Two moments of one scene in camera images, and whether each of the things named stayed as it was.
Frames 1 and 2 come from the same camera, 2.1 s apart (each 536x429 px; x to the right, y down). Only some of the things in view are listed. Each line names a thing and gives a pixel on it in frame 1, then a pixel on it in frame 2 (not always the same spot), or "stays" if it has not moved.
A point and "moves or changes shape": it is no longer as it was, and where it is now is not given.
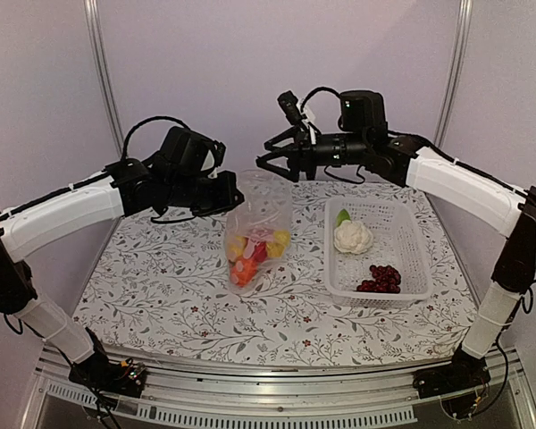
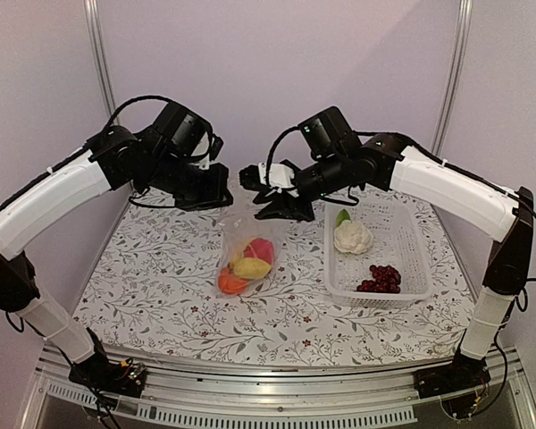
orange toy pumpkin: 243,271 -> 230,283
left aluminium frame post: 99,60 stays
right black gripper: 302,150 -> 280,207
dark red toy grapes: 387,279 stays
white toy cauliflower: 351,236 stays
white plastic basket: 397,242 stays
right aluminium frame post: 456,71 stays
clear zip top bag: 258,234 moves or changes shape
